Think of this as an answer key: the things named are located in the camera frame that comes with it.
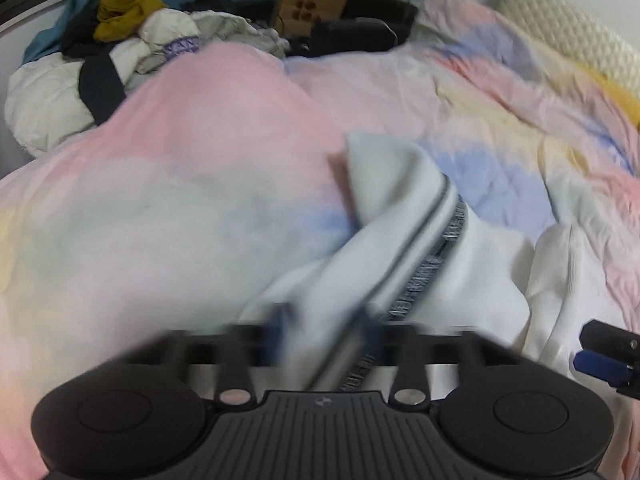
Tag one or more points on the black leather armchair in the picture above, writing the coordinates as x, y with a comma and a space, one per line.
360, 30

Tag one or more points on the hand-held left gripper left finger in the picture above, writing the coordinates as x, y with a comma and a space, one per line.
274, 341

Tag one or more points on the black crumpled cloth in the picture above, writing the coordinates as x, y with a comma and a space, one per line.
225, 2

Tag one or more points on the grey crumpled cloth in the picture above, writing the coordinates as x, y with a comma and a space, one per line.
225, 35

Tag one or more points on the white pants with striped tape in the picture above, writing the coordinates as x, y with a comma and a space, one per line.
390, 195

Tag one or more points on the mustard yellow cloth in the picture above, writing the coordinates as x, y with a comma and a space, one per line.
125, 10

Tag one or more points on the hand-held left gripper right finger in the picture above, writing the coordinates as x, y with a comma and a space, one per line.
369, 337

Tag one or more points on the pastel tie-dye duvet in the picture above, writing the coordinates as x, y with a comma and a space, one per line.
200, 160

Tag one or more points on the dark navy cloth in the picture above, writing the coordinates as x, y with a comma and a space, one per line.
82, 35

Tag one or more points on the brown paper bag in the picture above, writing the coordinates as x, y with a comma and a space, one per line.
307, 5

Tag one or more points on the pile of clothes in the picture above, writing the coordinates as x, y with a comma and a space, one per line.
45, 100

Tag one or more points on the cream quilted pillow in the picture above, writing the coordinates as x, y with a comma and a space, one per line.
565, 25

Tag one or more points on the pastel tie-dye pillow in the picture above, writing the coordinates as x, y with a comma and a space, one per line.
450, 5

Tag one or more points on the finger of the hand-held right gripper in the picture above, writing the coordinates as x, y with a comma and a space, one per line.
602, 366

